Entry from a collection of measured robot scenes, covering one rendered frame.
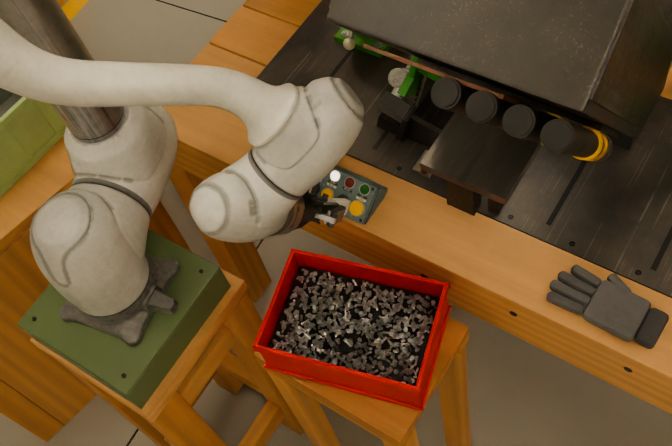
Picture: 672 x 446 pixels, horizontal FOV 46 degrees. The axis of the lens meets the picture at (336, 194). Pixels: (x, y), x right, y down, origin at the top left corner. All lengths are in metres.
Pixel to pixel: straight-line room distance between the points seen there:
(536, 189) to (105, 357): 0.88
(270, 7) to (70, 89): 1.05
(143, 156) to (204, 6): 2.06
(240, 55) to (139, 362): 0.80
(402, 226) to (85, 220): 0.60
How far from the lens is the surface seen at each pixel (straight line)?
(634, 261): 1.55
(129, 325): 1.54
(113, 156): 1.43
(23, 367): 2.33
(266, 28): 2.00
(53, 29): 1.28
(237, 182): 1.13
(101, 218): 1.39
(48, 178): 2.04
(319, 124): 1.09
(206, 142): 1.78
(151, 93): 1.07
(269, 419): 2.17
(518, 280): 1.51
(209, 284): 1.56
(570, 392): 2.39
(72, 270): 1.40
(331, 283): 1.55
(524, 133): 0.95
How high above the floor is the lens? 2.24
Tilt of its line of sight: 56 degrees down
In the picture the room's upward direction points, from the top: 16 degrees counter-clockwise
